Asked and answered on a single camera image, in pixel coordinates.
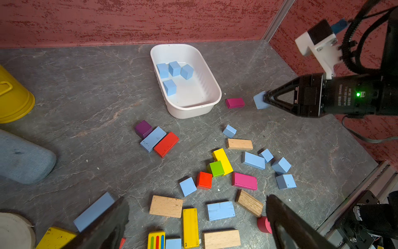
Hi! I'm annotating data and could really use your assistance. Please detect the blue cube right cluster b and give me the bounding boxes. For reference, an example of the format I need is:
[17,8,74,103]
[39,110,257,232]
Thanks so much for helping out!
[253,91,270,110]

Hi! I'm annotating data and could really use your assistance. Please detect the small blue block bottom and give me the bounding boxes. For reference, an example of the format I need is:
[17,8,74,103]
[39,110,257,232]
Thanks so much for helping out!
[165,238,182,249]

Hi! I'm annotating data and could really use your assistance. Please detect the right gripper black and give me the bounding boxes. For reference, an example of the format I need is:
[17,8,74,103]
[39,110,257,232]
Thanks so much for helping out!
[263,74,398,118]

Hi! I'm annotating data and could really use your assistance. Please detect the blue cube right cluster a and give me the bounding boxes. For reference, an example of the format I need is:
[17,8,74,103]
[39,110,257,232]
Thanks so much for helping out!
[259,149,274,164]

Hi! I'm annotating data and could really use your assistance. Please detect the long blue block left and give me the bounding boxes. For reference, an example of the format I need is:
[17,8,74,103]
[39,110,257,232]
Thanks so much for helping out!
[74,192,115,232]

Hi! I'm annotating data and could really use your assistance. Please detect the yellow block under arm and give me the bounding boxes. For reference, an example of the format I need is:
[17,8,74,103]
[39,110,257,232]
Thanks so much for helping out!
[36,227,76,249]

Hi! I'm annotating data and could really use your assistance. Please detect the red block left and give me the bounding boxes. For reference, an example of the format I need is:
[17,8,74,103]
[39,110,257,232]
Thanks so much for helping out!
[119,238,126,249]

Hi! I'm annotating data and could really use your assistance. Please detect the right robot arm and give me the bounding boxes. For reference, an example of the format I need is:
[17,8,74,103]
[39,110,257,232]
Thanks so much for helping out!
[260,1,398,118]

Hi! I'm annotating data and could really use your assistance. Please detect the tape roll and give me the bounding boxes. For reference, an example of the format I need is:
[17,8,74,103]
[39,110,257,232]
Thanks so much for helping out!
[1,213,36,249]

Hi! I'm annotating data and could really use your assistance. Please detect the tan block left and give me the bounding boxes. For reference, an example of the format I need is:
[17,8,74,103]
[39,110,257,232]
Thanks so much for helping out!
[149,195,183,218]

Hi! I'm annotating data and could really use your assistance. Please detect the magenta block top right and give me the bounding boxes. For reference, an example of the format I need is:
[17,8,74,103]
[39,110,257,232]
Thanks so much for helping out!
[226,98,245,109]

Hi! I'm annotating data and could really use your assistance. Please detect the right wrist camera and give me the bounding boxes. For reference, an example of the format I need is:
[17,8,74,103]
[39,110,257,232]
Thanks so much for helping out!
[295,19,343,80]

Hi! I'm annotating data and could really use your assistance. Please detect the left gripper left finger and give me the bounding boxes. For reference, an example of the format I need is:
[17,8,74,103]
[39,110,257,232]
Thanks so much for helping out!
[63,197,130,249]

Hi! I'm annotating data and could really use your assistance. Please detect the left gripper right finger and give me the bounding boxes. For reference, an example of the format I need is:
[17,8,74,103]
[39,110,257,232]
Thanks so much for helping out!
[266,195,335,249]

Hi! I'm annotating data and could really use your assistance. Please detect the tan long block bottom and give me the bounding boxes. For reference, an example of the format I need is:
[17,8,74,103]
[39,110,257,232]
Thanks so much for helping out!
[203,230,241,249]

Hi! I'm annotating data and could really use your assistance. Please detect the red cylinder block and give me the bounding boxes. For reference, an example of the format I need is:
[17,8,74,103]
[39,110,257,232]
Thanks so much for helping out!
[257,216,273,234]

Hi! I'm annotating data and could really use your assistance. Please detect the blue cube top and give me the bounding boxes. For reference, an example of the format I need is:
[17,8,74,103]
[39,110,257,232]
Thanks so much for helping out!
[169,61,181,77]

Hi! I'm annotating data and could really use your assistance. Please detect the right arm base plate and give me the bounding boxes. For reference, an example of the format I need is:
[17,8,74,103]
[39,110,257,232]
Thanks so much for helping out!
[336,190,398,249]

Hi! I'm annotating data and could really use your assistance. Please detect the yellow upright block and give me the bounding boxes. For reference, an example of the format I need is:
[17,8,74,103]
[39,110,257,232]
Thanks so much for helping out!
[212,148,234,175]

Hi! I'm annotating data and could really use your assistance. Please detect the red long block upper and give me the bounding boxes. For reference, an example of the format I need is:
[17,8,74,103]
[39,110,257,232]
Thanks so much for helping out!
[154,132,179,158]

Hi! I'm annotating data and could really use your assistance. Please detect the aluminium front rail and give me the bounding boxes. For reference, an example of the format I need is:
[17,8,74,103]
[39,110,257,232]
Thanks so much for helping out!
[317,161,398,249]

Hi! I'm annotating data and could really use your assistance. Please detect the white plastic tub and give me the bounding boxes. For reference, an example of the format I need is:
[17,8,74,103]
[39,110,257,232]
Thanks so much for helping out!
[150,44,222,119]

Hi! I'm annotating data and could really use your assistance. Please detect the grey glasses case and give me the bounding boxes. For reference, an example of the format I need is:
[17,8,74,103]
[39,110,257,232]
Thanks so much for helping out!
[1,130,57,185]

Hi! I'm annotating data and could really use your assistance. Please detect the magenta block centre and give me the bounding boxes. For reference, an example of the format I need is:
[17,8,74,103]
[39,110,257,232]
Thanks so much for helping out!
[232,172,258,190]

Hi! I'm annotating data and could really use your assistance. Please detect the blue notched block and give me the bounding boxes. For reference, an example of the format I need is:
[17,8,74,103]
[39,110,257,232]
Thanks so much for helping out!
[206,201,236,221]

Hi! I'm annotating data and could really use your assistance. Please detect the blue cube right lowest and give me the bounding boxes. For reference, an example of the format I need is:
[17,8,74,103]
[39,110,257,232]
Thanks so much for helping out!
[276,174,296,190]

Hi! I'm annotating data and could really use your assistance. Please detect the dark wood block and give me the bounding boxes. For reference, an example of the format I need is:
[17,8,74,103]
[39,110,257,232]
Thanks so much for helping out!
[235,189,264,218]

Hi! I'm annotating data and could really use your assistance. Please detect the magenta block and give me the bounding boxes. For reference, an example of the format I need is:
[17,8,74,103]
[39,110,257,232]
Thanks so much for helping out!
[232,172,258,190]
[226,98,245,109]

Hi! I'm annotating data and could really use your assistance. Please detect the long blue block upper-left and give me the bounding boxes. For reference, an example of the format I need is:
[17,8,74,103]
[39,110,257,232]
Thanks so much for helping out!
[140,127,166,153]

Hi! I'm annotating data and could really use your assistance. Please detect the blue cube right cluster c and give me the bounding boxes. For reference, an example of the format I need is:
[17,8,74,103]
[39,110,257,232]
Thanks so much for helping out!
[271,157,291,175]

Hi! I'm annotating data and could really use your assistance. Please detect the small blue cube centre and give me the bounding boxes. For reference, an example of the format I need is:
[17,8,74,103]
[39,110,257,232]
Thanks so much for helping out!
[222,124,237,139]

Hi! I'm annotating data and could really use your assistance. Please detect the yellow long block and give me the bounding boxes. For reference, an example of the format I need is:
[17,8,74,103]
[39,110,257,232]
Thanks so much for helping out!
[183,208,200,249]

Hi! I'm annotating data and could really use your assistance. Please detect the striped yellow block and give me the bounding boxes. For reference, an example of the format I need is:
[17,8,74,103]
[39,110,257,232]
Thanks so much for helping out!
[147,230,165,249]

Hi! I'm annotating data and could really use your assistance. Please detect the blue cube by red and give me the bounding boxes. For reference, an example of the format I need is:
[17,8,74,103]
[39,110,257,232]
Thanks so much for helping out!
[179,177,197,197]

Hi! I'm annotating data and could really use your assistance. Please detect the tan block right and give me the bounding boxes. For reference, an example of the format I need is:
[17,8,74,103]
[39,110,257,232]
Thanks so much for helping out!
[227,139,254,150]

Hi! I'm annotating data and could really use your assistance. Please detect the green cube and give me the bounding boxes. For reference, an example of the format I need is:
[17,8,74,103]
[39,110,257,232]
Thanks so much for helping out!
[206,161,224,177]

